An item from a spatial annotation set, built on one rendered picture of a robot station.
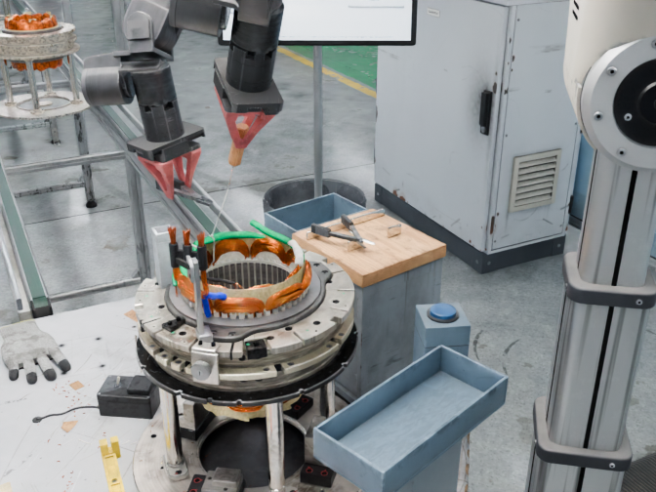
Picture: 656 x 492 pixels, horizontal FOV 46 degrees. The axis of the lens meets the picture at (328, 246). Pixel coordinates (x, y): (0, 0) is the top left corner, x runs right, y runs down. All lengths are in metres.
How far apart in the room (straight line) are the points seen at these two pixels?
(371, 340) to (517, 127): 2.15
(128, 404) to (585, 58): 0.94
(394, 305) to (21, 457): 0.67
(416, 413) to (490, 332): 2.14
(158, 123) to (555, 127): 2.56
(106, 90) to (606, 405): 0.82
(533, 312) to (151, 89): 2.43
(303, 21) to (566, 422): 1.30
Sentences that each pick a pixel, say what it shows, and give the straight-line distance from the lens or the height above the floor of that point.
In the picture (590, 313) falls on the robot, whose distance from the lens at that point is 1.05.
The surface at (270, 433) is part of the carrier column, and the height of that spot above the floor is 0.94.
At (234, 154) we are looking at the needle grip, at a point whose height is 1.31.
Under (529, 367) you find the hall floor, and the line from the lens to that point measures 2.97.
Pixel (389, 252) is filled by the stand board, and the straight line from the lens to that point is 1.32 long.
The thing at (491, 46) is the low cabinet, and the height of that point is 1.01.
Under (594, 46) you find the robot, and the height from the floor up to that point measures 1.48.
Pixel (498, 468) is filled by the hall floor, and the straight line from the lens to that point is 2.52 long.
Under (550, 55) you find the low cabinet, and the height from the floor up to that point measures 0.97.
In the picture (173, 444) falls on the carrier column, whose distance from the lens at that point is 1.25.
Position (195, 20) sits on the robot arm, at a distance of 0.93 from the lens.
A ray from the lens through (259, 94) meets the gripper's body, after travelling 0.96.
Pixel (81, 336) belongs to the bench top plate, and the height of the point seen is 0.78.
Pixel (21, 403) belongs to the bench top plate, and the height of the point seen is 0.78.
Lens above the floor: 1.65
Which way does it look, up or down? 26 degrees down
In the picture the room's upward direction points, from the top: straight up
